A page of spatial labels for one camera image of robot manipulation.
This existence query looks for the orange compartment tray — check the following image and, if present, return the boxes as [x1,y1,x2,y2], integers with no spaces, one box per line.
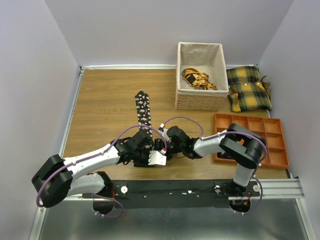
[214,113,290,170]

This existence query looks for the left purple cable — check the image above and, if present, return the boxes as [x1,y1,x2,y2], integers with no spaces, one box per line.
[36,124,168,218]

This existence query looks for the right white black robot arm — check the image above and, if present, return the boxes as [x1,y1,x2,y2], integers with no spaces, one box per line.
[153,123,268,197]

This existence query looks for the wicker basket with liner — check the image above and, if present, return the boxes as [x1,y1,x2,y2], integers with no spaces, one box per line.
[175,42,229,111]

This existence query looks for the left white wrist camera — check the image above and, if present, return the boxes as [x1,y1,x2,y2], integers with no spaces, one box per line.
[148,150,167,166]

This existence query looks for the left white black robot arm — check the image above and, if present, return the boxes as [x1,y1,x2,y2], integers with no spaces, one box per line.
[31,129,153,208]

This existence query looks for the purple cable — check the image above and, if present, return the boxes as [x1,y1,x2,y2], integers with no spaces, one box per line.
[36,124,168,218]
[162,116,268,216]

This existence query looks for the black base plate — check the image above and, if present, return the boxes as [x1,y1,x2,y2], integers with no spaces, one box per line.
[82,179,261,210]

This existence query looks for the black floral tie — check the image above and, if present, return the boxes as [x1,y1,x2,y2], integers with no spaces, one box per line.
[135,90,153,139]

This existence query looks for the yellow plaid shirt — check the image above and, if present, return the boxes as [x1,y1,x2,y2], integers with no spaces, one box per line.
[226,65,273,113]

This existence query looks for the aluminium frame rail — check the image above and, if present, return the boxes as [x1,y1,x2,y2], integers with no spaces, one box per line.
[62,175,305,199]

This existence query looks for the orange patterned tie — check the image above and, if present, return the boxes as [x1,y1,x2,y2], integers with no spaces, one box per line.
[182,67,217,90]

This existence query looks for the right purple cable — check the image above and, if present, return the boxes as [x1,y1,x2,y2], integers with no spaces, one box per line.
[162,116,268,216]

